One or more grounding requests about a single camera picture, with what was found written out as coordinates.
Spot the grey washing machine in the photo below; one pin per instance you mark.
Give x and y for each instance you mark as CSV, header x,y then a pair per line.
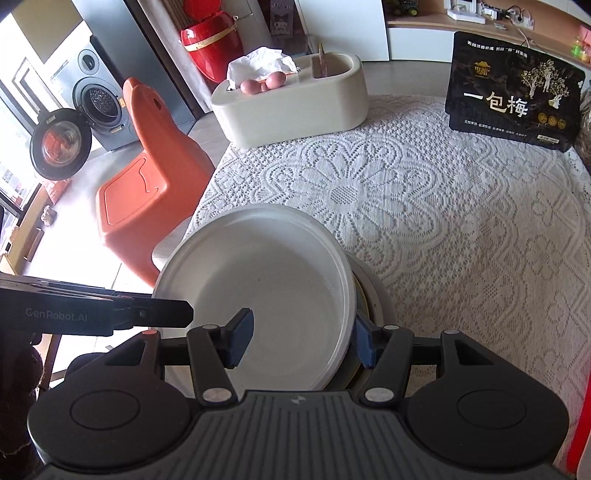
x,y
111,124

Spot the red floor ornament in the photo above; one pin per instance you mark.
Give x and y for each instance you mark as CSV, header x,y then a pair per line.
x,y
212,50

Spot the white wooden tv cabinet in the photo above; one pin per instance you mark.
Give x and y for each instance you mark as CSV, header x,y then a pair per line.
x,y
415,44

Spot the white lace tablecloth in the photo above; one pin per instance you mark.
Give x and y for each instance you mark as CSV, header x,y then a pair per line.
x,y
415,207

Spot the green toy tractor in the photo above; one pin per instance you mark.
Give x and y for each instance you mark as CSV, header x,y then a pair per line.
x,y
405,7

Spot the cream tissue box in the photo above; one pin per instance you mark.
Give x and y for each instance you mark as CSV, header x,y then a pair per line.
x,y
295,115

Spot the black snack bag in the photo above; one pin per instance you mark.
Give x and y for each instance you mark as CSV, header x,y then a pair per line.
x,y
508,106

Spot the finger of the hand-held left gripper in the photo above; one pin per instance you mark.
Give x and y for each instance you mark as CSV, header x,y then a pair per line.
x,y
161,314

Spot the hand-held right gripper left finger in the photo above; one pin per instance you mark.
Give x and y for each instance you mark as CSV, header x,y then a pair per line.
x,y
240,337

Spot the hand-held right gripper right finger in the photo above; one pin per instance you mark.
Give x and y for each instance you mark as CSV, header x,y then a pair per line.
x,y
364,341

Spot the white tissue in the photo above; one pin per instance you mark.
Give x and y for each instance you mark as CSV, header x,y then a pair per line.
x,y
258,62

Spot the stainless steel bowl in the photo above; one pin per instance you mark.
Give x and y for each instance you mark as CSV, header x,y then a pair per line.
x,y
376,295

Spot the white router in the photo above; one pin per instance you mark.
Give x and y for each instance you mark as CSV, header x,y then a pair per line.
x,y
464,11

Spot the pink egg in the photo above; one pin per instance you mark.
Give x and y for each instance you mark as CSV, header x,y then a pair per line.
x,y
277,79
251,86

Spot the orange plastic chair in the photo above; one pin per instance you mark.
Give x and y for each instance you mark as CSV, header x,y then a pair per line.
x,y
138,198

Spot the white power strip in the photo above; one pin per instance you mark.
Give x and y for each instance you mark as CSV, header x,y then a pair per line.
x,y
508,16

